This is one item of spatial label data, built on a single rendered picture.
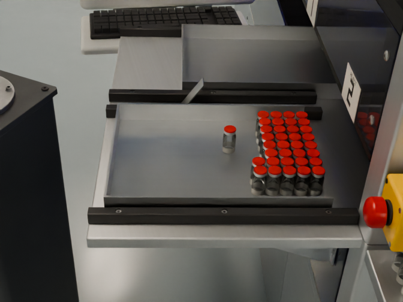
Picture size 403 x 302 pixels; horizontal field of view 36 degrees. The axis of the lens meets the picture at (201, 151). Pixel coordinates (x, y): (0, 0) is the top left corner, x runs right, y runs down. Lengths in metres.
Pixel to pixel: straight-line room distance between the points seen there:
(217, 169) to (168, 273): 1.06
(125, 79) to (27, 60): 2.04
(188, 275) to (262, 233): 1.14
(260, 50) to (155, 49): 0.23
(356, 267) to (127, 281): 1.17
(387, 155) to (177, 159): 0.37
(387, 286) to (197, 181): 0.33
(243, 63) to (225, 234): 0.52
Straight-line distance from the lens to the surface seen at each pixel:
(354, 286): 0.98
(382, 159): 0.84
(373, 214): 0.78
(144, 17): 1.66
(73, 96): 2.93
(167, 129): 1.10
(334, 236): 0.92
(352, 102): 0.97
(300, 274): 1.37
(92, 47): 1.57
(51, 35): 3.52
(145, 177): 0.99
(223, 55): 1.35
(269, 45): 1.41
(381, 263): 0.90
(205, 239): 0.89
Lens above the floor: 1.50
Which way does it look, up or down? 36 degrees down
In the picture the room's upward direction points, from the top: 2 degrees clockwise
